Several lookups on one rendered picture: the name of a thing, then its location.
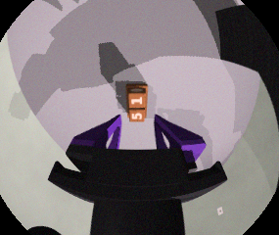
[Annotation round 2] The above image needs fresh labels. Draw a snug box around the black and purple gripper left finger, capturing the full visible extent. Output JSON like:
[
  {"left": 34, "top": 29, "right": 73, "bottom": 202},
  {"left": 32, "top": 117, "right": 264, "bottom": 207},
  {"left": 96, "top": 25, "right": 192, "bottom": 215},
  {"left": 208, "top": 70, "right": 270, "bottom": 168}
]
[{"left": 70, "top": 115, "right": 121, "bottom": 149}]

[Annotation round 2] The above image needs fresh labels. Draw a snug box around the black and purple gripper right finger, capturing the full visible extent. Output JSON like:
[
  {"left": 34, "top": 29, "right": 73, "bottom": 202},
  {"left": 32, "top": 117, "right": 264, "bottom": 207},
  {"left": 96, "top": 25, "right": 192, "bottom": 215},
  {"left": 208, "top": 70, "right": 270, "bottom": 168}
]
[{"left": 154, "top": 115, "right": 206, "bottom": 163}]

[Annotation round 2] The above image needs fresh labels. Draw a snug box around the brown wooden cube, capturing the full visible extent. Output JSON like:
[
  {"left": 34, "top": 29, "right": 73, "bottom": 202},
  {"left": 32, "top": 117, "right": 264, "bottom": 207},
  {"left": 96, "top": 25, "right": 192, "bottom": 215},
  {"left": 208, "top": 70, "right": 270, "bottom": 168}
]
[
  {"left": 128, "top": 88, "right": 146, "bottom": 108},
  {"left": 129, "top": 108, "right": 145, "bottom": 121}
]

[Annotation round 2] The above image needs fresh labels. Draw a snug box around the brown shallow tray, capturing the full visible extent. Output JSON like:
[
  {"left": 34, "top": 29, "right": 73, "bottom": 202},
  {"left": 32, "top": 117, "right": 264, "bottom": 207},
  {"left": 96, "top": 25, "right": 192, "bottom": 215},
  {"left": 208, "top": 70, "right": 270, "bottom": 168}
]
[{"left": 125, "top": 83, "right": 148, "bottom": 118}]

